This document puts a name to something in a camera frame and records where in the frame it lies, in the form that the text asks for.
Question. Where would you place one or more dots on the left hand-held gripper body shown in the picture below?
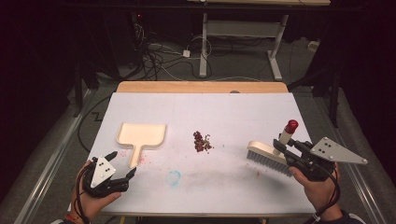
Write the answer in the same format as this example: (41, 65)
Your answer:
(102, 172)

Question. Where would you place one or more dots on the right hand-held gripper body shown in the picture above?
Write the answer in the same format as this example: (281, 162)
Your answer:
(323, 155)

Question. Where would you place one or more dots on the cream dustpan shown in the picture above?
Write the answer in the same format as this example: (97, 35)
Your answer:
(141, 137)

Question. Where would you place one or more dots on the person's left hand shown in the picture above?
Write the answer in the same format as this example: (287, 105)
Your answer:
(88, 203)

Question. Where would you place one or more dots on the person's right hand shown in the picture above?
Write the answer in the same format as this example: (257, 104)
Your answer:
(316, 189)

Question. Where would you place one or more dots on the black stand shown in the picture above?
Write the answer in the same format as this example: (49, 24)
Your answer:
(77, 93)
(334, 99)

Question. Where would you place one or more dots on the white table mat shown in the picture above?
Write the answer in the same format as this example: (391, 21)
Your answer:
(218, 115)

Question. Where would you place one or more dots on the pile of red crumbs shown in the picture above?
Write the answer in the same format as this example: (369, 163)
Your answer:
(201, 142)

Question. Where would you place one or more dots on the wooden table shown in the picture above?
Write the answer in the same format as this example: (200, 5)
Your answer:
(202, 87)

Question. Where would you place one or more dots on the white floor box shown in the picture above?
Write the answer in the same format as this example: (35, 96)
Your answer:
(313, 46)

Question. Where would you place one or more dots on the white power adapter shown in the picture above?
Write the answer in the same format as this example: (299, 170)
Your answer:
(186, 53)

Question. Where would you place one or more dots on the metal floor rail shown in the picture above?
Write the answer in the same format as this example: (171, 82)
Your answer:
(364, 189)
(53, 161)

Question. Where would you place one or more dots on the white desk frame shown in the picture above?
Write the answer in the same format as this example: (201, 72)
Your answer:
(204, 46)

